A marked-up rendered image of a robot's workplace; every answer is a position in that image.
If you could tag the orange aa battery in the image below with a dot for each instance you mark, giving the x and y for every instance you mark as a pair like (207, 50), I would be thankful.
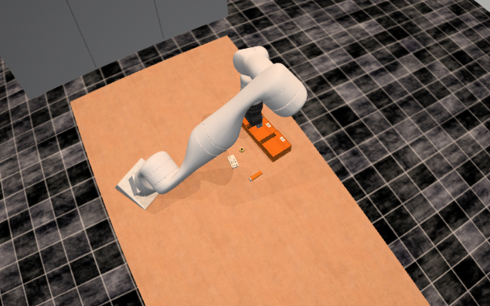
(255, 176)

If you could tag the orange three-compartment bin rack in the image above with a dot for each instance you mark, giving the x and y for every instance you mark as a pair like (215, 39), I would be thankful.
(270, 140)

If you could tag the cream domino tile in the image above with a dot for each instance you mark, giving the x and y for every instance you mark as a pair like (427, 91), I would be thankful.
(233, 161)

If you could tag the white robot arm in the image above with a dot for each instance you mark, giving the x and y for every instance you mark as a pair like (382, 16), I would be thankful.
(275, 86)

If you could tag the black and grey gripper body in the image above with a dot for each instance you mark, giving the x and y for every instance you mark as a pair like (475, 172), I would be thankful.
(254, 115)

